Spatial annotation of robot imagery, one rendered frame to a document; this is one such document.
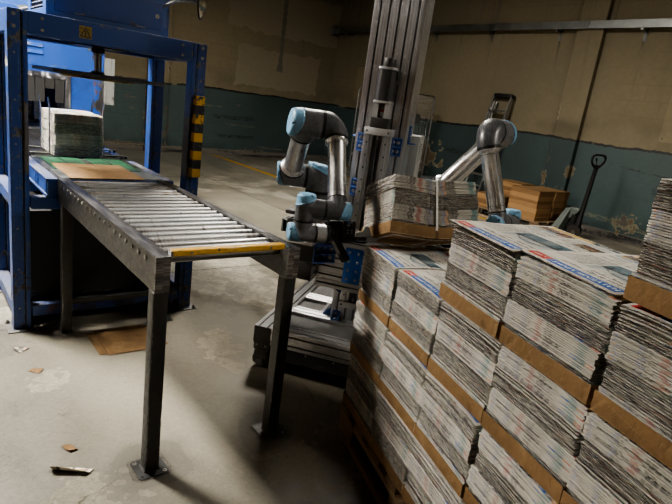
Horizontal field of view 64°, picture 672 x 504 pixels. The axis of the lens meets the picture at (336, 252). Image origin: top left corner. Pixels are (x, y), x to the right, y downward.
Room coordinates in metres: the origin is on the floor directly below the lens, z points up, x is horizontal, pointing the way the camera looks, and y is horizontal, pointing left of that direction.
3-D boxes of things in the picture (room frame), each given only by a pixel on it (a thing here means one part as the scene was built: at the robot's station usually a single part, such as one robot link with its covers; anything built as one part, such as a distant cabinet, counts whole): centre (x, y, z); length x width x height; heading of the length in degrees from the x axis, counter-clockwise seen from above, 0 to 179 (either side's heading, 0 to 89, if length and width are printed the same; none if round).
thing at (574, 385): (1.16, -0.65, 0.86); 0.38 x 0.29 x 0.04; 111
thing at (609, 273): (1.16, -0.65, 1.06); 0.37 x 0.28 x 0.01; 111
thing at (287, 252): (2.45, 0.58, 0.74); 1.34 x 0.05 x 0.12; 40
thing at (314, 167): (2.63, 0.14, 0.98); 0.13 x 0.12 x 0.14; 102
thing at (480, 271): (1.43, -0.54, 0.95); 0.38 x 0.29 x 0.23; 111
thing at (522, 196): (8.11, -2.65, 0.28); 1.20 x 0.83 x 0.57; 40
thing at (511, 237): (1.42, -0.52, 1.06); 0.37 x 0.29 x 0.01; 111
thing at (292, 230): (2.04, 0.14, 0.84); 0.11 x 0.08 x 0.09; 110
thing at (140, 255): (2.12, 0.97, 0.74); 1.34 x 0.05 x 0.12; 40
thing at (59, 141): (3.50, 1.80, 0.93); 0.38 x 0.30 x 0.26; 40
